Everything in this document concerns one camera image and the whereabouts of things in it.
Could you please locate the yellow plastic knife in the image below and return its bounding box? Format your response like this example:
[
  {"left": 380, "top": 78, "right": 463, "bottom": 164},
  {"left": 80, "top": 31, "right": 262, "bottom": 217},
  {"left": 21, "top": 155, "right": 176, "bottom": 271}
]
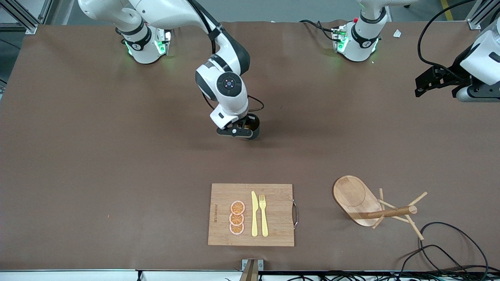
[{"left": 251, "top": 191, "right": 259, "bottom": 237}]

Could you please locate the wooden cup rack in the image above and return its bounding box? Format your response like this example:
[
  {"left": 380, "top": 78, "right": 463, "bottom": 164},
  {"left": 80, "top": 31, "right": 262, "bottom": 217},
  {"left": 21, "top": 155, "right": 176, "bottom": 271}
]
[{"left": 332, "top": 175, "right": 428, "bottom": 241}]

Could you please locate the black cable along table edge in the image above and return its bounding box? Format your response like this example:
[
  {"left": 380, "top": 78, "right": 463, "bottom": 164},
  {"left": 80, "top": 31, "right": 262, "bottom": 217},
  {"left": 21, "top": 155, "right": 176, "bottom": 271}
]
[{"left": 261, "top": 270, "right": 500, "bottom": 281}]

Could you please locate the bamboo cutting board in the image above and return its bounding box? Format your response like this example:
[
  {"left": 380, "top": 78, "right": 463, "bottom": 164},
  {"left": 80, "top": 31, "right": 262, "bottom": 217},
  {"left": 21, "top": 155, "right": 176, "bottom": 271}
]
[{"left": 207, "top": 183, "right": 300, "bottom": 247}]

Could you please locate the yellow plastic fork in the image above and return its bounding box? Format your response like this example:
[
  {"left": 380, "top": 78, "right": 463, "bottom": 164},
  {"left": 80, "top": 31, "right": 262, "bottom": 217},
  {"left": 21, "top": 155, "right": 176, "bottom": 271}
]
[{"left": 259, "top": 194, "right": 269, "bottom": 238}]

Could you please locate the black arm base cable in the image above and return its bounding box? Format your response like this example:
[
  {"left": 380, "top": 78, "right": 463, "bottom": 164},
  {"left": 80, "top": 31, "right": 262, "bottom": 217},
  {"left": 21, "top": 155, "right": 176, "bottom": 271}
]
[{"left": 300, "top": 20, "right": 338, "bottom": 42}]

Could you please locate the dark green cup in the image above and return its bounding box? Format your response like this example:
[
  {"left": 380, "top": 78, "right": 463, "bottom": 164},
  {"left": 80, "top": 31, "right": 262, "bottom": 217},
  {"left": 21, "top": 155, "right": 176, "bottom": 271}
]
[{"left": 243, "top": 114, "right": 261, "bottom": 140}]

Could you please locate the black looped cable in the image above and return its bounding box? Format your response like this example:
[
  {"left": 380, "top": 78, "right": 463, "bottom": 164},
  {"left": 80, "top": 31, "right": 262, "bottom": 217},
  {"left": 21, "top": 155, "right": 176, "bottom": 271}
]
[
  {"left": 398, "top": 244, "right": 469, "bottom": 276},
  {"left": 419, "top": 221, "right": 489, "bottom": 274}
]

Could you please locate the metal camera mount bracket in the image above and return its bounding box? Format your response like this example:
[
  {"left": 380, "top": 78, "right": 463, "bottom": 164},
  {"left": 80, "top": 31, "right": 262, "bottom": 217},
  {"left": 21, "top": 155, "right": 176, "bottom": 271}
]
[{"left": 241, "top": 259, "right": 264, "bottom": 281}]

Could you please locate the aluminium frame profile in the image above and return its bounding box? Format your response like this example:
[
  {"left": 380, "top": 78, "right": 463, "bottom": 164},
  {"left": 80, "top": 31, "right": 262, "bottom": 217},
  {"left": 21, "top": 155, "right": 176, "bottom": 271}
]
[
  {"left": 466, "top": 0, "right": 500, "bottom": 31},
  {"left": 0, "top": 0, "right": 54, "bottom": 35}
]

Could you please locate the brown table cover sheet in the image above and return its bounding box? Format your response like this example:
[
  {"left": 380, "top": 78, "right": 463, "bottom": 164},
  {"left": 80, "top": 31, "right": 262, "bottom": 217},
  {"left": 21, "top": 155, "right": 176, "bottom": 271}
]
[{"left": 0, "top": 20, "right": 500, "bottom": 272}]

